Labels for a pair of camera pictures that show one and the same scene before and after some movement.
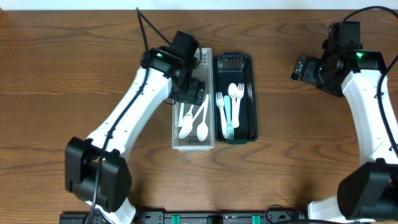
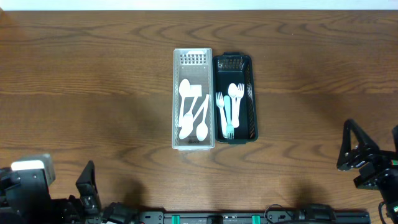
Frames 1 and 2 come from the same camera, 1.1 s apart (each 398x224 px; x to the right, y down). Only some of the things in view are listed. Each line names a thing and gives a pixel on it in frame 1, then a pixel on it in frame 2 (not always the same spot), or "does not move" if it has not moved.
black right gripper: (310, 71) → (359, 157)
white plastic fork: (239, 94) does not move
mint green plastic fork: (230, 128) does not move
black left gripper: (193, 93) → (86, 201)
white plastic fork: (219, 99) does not move
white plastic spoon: (202, 132) does not move
